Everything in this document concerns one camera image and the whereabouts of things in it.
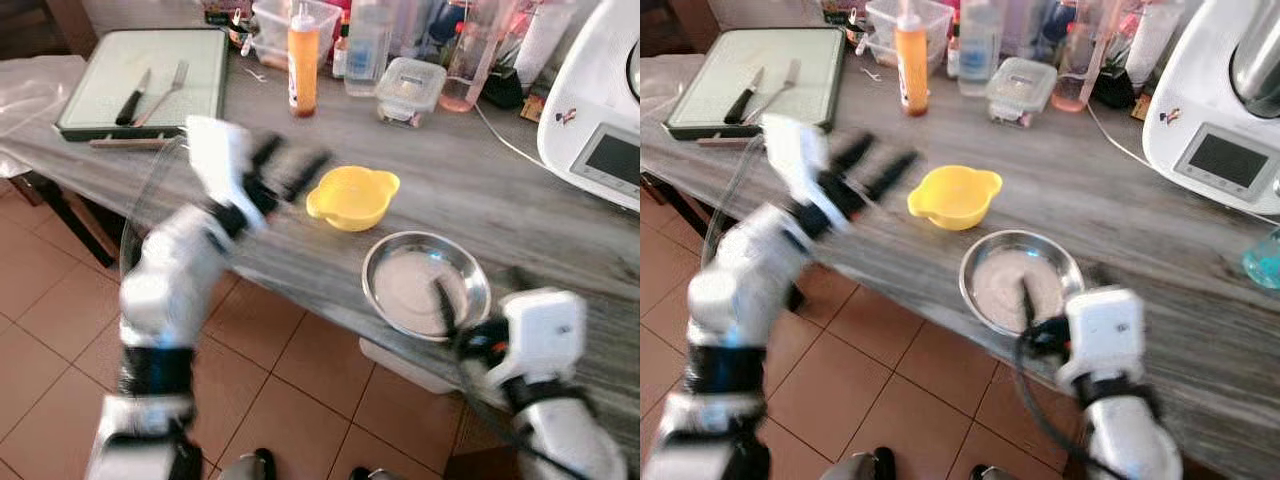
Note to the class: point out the small clear lidded container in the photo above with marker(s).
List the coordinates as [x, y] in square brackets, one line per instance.
[1020, 92]
[410, 92]

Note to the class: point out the small white twist tie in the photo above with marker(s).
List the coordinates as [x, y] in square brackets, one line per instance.
[255, 73]
[868, 72]

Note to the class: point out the blue plastic water bottle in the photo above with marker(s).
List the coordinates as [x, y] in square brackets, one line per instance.
[1265, 262]

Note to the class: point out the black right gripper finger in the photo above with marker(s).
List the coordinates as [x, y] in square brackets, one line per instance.
[445, 305]
[1027, 302]

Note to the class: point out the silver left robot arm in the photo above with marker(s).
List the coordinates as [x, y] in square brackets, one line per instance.
[735, 290]
[170, 290]

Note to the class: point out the clear open plastic box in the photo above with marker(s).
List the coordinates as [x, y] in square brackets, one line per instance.
[270, 30]
[880, 25]

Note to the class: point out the white kitchen cooking machine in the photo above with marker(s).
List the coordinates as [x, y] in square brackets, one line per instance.
[600, 110]
[1215, 110]

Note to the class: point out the steel fork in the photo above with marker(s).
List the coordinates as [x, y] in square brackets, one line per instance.
[777, 90]
[165, 90]

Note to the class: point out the green rimmed tray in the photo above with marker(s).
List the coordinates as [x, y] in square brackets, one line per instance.
[710, 60]
[100, 70]

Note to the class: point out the clear plastic bag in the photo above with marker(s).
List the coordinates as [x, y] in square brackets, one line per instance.
[35, 95]
[660, 90]

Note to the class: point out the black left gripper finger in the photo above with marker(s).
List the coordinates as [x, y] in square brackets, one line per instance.
[308, 175]
[892, 173]
[853, 150]
[268, 152]

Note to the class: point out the tall clear plastic bottle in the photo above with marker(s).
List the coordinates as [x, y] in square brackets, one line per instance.
[367, 50]
[980, 50]

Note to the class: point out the round steel bowl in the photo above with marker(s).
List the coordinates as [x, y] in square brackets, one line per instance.
[405, 290]
[995, 290]

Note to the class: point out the yellow plastic bowl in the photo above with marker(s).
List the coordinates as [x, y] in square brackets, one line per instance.
[352, 195]
[953, 195]

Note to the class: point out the orange sauce squeeze bottle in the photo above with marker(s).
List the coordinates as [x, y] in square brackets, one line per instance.
[911, 65]
[303, 65]

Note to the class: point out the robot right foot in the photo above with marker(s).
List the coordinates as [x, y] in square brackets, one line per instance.
[990, 473]
[375, 474]

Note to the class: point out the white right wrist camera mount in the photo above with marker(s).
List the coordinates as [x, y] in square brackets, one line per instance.
[1105, 335]
[540, 335]

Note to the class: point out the thin wooden stick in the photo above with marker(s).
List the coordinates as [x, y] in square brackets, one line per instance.
[730, 143]
[125, 143]

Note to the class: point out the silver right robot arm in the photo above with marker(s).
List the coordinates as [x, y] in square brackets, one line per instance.
[570, 430]
[1135, 435]

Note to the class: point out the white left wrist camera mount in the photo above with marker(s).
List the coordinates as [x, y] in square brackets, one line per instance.
[797, 160]
[220, 160]

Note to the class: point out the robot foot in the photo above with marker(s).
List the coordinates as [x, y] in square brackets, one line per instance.
[860, 465]
[990, 473]
[248, 466]
[375, 474]

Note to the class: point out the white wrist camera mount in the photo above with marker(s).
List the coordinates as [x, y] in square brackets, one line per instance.
[540, 335]
[1105, 335]
[220, 160]
[797, 160]

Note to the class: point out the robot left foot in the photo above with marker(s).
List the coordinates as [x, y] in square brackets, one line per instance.
[860, 465]
[248, 466]

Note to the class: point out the clear cup with pink liquid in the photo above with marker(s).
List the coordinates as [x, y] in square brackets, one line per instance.
[1080, 70]
[470, 70]

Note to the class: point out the white plastic bin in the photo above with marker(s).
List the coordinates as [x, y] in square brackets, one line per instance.
[400, 365]

